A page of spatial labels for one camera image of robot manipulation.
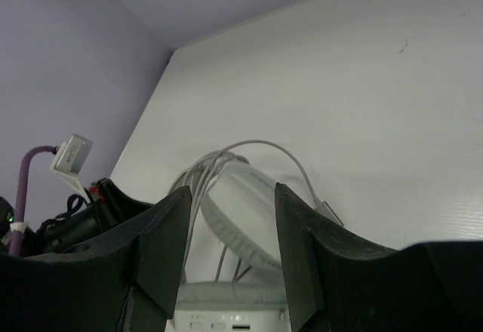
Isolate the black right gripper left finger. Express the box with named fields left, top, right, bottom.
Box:
left=60, top=186, right=192, bottom=321

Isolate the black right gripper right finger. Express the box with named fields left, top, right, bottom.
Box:
left=275, top=183, right=395, bottom=331

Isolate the grey headphone cable with USB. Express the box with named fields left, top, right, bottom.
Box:
left=183, top=139, right=346, bottom=284

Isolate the white over-ear headphones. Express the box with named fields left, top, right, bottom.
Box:
left=171, top=152, right=288, bottom=331

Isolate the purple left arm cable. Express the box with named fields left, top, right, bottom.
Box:
left=8, top=145, right=58, bottom=257

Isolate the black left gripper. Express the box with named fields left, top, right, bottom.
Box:
left=35, top=178, right=152, bottom=253

